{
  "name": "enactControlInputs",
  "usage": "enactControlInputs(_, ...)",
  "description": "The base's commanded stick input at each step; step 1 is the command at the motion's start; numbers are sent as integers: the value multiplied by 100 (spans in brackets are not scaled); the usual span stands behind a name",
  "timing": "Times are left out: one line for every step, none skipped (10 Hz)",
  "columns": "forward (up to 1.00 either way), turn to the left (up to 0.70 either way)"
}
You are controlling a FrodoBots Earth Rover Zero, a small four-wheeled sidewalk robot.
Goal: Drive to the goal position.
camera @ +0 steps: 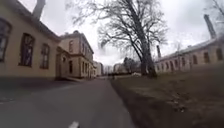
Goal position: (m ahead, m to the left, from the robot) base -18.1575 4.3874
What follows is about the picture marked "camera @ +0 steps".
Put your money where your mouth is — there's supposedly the two-storey yellow building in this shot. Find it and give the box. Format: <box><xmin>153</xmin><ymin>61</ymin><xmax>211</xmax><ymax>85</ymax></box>
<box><xmin>59</xmin><ymin>30</ymin><xmax>96</xmax><ymax>80</ymax></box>

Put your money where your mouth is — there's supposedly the grey asphalt road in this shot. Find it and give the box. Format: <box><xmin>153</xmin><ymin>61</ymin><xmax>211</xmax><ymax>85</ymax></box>
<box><xmin>0</xmin><ymin>78</ymin><xmax>138</xmax><ymax>128</ymax></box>

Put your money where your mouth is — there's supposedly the long yellow building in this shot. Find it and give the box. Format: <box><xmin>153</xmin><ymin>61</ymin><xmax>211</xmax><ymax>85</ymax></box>
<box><xmin>0</xmin><ymin>0</ymin><xmax>72</xmax><ymax>82</ymax></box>

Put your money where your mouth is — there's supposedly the long building with chimneys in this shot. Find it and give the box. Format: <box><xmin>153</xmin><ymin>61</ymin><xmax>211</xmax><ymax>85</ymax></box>
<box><xmin>153</xmin><ymin>13</ymin><xmax>224</xmax><ymax>74</ymax></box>

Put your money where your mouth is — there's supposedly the distant pale building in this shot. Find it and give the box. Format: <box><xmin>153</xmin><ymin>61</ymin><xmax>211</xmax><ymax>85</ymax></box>
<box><xmin>93</xmin><ymin>60</ymin><xmax>105</xmax><ymax>77</ymax></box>

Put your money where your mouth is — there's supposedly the large bare tree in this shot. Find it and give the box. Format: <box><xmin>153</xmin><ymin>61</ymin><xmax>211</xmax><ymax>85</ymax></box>
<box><xmin>66</xmin><ymin>0</ymin><xmax>169</xmax><ymax>80</ymax></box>

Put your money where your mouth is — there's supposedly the robot's own part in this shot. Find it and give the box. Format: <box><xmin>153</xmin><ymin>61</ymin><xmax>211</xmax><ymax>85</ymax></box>
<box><xmin>68</xmin><ymin>121</ymin><xmax>80</xmax><ymax>128</ymax></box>

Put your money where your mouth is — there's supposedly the brown grass verge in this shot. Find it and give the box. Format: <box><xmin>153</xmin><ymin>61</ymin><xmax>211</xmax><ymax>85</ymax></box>
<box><xmin>109</xmin><ymin>64</ymin><xmax>224</xmax><ymax>128</ymax></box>

